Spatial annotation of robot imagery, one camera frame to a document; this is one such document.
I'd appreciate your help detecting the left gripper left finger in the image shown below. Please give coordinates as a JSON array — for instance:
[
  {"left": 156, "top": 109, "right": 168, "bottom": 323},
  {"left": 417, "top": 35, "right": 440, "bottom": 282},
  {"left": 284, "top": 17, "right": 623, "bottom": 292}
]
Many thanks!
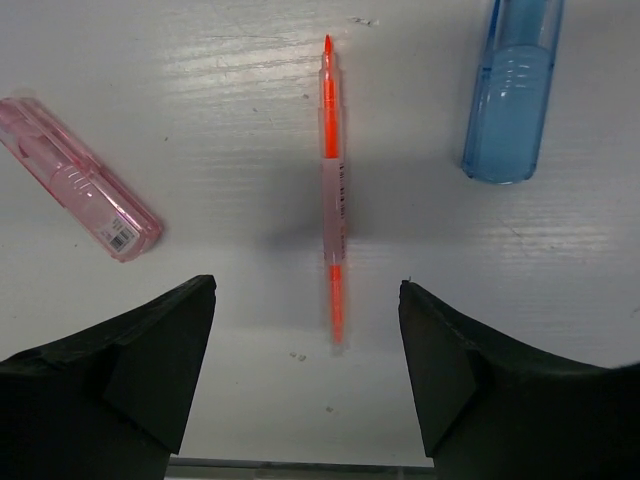
[{"left": 1, "top": 275, "right": 216, "bottom": 479}]

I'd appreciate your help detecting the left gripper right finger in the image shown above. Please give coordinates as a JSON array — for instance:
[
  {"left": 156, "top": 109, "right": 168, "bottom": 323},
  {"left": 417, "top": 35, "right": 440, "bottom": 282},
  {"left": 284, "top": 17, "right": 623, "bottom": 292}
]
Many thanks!
[{"left": 399, "top": 281, "right": 639, "bottom": 479}]

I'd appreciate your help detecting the orange highlighter pen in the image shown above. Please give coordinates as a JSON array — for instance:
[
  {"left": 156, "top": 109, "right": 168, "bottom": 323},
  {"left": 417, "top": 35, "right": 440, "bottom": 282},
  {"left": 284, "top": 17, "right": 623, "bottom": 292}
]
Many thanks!
[{"left": 319, "top": 35, "right": 346, "bottom": 354}]

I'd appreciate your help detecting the pink transparent eraser case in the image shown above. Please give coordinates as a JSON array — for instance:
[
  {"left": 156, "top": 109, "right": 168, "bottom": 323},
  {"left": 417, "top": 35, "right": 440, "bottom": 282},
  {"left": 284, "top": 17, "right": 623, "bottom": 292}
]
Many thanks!
[{"left": 1, "top": 97, "right": 162, "bottom": 263}]

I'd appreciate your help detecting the blue transparent eraser case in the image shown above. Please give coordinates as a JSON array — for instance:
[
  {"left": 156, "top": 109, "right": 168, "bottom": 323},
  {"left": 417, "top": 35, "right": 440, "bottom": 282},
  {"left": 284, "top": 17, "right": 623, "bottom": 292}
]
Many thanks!
[{"left": 461, "top": 0, "right": 564, "bottom": 185}]

